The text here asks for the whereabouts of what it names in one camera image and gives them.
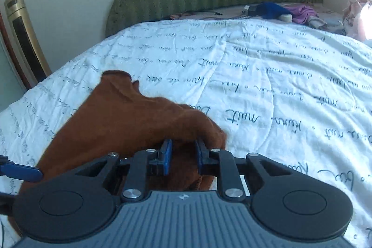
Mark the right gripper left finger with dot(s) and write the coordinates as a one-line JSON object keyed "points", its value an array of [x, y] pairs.
{"points": [[143, 165]]}

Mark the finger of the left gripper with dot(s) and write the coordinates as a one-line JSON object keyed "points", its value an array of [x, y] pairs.
{"points": [[20, 172]]}

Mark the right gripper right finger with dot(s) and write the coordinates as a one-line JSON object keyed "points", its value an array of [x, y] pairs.
{"points": [[220, 164]]}

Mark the brown knit sweater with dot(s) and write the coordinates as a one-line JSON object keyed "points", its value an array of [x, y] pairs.
{"points": [[82, 166]]}

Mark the pink clothes pile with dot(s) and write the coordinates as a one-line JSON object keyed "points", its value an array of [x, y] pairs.
{"points": [[357, 20]]}

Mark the white quilt with script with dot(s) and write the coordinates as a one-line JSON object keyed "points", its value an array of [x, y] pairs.
{"points": [[299, 96]]}

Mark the gold tower air conditioner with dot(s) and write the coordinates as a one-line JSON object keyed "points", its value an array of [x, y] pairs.
{"points": [[30, 58]]}

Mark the dark blue garment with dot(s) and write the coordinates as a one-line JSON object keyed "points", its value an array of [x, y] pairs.
{"points": [[268, 10]]}

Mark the purple garment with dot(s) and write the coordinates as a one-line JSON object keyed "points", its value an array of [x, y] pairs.
{"points": [[301, 13]]}

